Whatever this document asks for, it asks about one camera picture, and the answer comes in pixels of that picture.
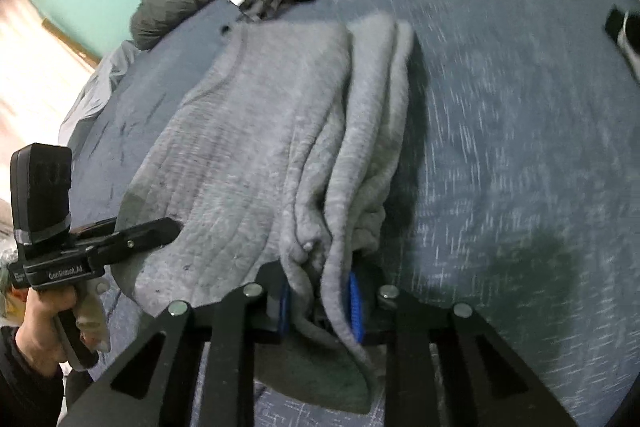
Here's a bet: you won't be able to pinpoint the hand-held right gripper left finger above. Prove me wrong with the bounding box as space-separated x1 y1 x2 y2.
64 281 294 427

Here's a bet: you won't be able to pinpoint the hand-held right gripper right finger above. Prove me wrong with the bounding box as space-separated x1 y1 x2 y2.
347 269 577 427

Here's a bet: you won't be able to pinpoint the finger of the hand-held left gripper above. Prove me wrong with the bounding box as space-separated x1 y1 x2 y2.
74 216 182 267

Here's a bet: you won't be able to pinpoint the bed with blue sheet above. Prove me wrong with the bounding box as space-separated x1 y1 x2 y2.
65 0 640 427

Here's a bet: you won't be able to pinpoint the folded black clothes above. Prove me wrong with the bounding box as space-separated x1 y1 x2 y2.
604 6 640 80

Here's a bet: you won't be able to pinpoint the light grey blanket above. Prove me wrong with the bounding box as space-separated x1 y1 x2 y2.
59 39 145 148

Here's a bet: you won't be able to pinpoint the person's left hand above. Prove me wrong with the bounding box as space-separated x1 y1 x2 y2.
15 288 101 379

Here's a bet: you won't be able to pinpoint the wooden window frame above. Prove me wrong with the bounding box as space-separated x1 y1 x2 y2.
42 19 102 68

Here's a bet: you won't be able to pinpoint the pink curtain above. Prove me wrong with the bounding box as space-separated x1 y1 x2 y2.
0 0 102 148

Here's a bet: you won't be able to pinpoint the dark grey garment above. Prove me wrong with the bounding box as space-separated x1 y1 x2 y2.
237 0 293 22

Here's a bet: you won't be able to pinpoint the grey sweater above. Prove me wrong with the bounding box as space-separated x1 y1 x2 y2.
117 12 417 416

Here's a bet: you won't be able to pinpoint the person's left forearm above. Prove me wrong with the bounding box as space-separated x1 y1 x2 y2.
0 326 67 427

